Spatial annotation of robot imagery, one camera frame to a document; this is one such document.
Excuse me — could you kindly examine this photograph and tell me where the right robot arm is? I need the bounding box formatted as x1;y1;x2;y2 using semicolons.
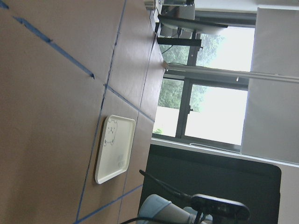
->
138;194;197;224

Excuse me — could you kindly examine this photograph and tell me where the black right camera cable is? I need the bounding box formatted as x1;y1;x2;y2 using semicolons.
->
120;169;194;224

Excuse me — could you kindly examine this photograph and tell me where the black monitor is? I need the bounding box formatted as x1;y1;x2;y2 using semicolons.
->
158;15;228;35

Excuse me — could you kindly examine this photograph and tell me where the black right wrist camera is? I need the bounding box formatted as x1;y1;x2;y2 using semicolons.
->
190;194;250;221

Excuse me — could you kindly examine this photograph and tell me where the cream bear tray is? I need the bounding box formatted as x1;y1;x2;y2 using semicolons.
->
94;115;136;184

